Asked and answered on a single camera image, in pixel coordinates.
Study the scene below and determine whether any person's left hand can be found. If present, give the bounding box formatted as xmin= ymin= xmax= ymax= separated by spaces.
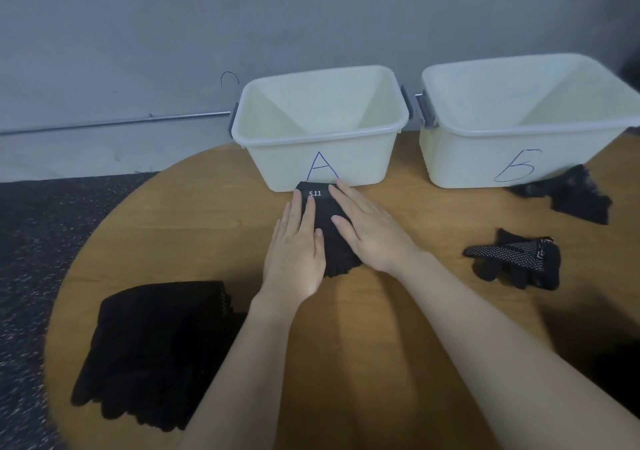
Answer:
xmin=252 ymin=193 xmax=328 ymax=318

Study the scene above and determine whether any person's right hand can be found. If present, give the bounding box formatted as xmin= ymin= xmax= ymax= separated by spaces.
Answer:
xmin=325 ymin=177 xmax=426 ymax=278

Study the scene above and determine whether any black strapped glove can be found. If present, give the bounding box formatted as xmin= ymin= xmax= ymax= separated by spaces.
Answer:
xmin=293 ymin=181 xmax=366 ymax=278

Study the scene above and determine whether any white plastic bin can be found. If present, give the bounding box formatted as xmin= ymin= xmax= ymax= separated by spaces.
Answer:
xmin=415 ymin=53 xmax=640 ymax=190
xmin=229 ymin=65 xmax=412 ymax=193

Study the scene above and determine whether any pile of black gloves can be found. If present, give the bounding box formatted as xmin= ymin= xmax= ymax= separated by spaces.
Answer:
xmin=70 ymin=281 xmax=246 ymax=433
xmin=508 ymin=165 xmax=613 ymax=226

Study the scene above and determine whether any stack of black gloves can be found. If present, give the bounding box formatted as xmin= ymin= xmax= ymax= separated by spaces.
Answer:
xmin=70 ymin=281 xmax=246 ymax=433

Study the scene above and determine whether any person's left forearm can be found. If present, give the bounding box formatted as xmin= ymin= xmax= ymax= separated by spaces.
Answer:
xmin=180 ymin=295 xmax=301 ymax=450

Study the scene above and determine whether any person's right forearm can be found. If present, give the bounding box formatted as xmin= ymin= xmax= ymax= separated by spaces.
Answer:
xmin=395 ymin=249 xmax=640 ymax=450

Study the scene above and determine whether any grey wall pipe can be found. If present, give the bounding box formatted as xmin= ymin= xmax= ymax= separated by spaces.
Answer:
xmin=0 ymin=109 xmax=239 ymax=137

